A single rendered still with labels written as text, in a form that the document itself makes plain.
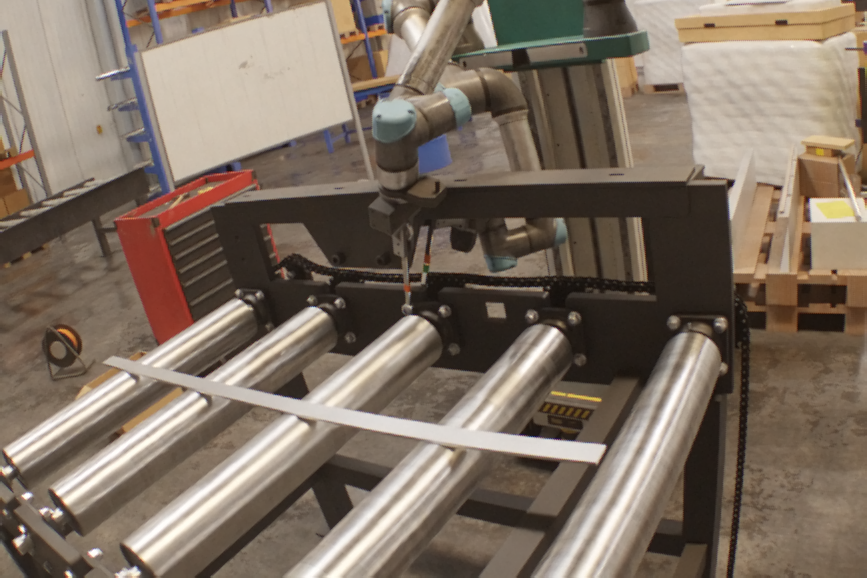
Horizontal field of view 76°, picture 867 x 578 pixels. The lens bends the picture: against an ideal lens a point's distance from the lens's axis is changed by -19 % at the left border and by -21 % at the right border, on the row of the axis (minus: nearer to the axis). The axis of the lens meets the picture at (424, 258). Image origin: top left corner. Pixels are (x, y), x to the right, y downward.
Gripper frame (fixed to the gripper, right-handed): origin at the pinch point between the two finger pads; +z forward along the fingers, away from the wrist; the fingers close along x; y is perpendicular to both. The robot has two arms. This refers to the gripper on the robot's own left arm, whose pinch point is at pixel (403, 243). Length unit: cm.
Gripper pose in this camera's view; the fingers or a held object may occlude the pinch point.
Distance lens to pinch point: 135.7
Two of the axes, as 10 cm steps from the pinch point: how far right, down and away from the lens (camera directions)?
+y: -8.4, -3.6, 4.1
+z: 0.4, 7.1, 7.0
